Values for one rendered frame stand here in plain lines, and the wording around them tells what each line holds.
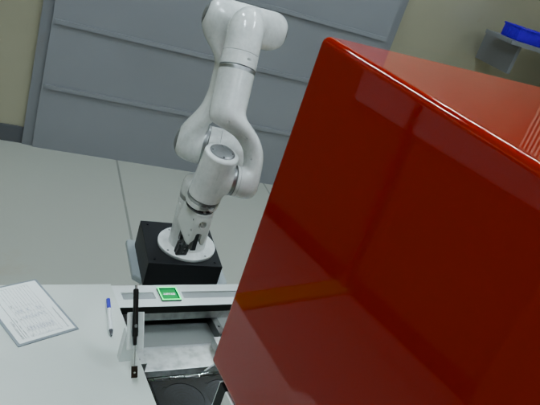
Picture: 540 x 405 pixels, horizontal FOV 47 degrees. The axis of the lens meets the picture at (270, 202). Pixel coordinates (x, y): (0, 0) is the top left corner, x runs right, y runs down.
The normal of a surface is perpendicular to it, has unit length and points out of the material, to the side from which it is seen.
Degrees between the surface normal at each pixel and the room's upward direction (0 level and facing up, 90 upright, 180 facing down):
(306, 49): 90
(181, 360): 0
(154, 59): 90
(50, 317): 0
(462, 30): 90
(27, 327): 0
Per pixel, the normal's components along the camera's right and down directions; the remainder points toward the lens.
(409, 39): 0.29, 0.48
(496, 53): -0.91, -0.13
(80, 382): 0.30, -0.86
